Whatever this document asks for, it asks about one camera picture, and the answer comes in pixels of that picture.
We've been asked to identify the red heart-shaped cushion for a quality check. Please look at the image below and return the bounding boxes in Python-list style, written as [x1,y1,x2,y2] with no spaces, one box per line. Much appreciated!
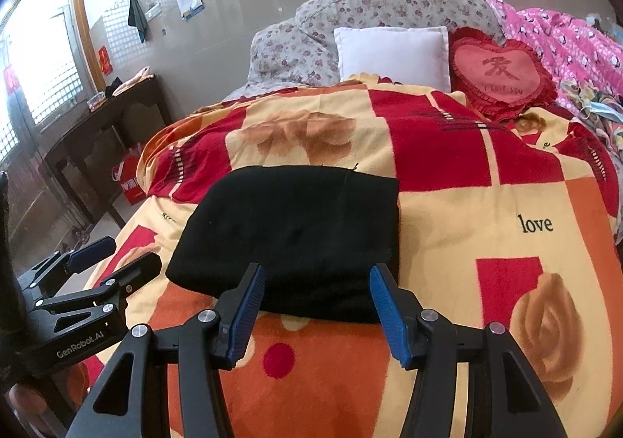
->
[448,26,558,121]

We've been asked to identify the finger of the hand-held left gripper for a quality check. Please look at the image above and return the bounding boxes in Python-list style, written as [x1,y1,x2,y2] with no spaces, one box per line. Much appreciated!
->
[17,236,118,295]
[34,252,163,322]

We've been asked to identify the dark wooden desk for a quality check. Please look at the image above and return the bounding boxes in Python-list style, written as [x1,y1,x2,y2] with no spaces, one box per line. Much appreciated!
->
[44,74,173,230]

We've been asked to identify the dark hanging towel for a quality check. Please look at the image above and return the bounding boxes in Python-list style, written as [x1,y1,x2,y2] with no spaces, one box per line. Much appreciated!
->
[127,0,147,44]

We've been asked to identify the pink printed quilt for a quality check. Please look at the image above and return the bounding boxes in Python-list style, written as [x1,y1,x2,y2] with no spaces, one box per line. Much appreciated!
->
[465,0,623,118]

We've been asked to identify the light blue face mask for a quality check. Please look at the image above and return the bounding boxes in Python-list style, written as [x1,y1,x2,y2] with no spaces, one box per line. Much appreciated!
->
[581,100,623,122]

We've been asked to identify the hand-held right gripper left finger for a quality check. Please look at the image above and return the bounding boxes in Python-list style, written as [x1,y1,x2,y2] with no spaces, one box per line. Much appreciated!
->
[65,263,268,438]

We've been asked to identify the white pillow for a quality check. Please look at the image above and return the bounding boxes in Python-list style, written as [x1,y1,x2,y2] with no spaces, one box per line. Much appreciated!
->
[333,26,452,92]

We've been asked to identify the yellow red printed blanket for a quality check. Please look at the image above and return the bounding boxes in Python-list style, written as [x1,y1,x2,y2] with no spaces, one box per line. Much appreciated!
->
[65,73,623,438]

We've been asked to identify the grey floral quilt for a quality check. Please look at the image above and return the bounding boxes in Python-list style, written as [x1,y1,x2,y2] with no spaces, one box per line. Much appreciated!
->
[221,0,507,103]

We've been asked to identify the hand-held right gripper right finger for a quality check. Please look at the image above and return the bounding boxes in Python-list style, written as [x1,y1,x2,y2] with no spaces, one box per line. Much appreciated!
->
[369,264,568,438]

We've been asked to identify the colourful cartoon cloth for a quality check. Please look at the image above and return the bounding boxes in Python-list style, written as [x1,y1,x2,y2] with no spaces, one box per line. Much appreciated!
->
[560,78,623,149]

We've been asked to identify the window with lattice grille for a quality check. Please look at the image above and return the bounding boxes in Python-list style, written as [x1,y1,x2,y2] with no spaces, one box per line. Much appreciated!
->
[0,0,98,166]

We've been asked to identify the black pants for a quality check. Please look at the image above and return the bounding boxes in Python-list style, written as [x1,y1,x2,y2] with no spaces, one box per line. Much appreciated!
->
[165,165,401,324]

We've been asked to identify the red paper bag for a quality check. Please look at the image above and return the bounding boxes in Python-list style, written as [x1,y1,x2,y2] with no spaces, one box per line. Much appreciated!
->
[111,142,147,205]

